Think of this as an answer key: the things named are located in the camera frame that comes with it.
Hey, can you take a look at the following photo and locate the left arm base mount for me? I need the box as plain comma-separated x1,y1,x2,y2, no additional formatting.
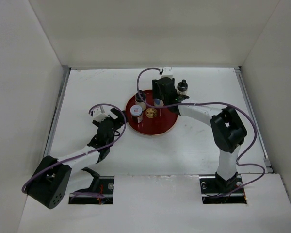
68,167,115,205

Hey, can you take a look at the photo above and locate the red round lacquer tray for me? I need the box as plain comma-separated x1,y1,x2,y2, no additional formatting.
125,96,178,136

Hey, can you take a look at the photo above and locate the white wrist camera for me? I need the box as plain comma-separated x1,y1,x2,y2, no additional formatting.
90,106,109,125
160,67,173,79

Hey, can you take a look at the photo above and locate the black-cap brown spice bottle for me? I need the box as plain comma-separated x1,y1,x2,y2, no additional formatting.
176,79,188,95

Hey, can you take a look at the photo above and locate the white-lid dark spice jar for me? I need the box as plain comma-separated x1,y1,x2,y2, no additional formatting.
130,105,143,124

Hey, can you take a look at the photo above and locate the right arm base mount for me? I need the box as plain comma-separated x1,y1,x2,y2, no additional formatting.
199,174,247,204

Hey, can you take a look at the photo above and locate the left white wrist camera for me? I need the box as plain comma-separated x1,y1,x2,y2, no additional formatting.
90,106,109,125

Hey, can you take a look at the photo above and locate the black-cap sauce bottle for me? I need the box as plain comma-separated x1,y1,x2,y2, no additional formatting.
134,90,147,111

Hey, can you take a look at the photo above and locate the tall white-lid shaker bottle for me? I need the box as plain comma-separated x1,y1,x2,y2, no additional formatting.
153,98,164,107

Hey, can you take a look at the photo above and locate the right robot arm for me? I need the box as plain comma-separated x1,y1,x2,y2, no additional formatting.
126,76,247,192

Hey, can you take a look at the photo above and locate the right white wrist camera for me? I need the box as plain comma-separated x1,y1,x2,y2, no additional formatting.
160,67,173,79

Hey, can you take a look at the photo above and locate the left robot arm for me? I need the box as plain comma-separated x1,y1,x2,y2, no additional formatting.
22,106,128,209

